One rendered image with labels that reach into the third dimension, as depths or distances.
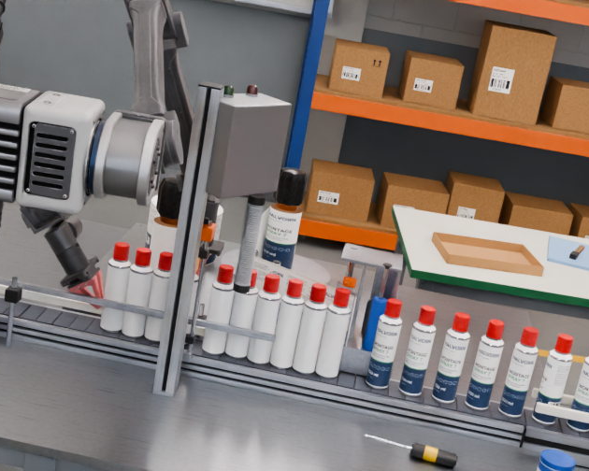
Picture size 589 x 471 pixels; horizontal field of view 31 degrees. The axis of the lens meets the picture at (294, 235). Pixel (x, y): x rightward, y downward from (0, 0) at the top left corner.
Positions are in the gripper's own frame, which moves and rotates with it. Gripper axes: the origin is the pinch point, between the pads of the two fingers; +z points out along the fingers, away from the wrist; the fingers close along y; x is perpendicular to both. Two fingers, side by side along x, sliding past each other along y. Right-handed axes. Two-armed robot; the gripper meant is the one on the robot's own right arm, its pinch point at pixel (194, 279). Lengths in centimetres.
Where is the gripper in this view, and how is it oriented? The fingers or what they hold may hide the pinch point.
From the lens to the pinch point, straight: 239.6
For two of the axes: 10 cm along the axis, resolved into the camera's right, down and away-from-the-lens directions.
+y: -9.8, -1.9, 0.5
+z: -1.6, 9.3, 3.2
